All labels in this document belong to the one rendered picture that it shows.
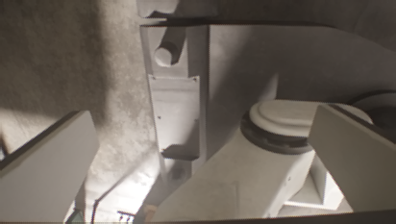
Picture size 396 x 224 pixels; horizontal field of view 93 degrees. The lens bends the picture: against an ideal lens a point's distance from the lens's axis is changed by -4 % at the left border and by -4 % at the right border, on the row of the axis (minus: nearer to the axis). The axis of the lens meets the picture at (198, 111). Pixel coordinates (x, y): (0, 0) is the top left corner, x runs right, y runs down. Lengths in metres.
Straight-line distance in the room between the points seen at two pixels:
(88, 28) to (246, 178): 0.67
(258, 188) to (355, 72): 0.34
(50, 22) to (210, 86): 0.61
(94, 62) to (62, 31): 0.14
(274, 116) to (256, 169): 0.10
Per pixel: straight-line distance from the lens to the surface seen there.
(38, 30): 0.92
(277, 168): 0.32
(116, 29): 0.72
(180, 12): 0.43
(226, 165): 0.31
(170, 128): 0.54
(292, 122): 0.36
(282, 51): 0.47
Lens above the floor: 0.61
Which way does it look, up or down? 59 degrees down
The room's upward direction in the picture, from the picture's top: 160 degrees counter-clockwise
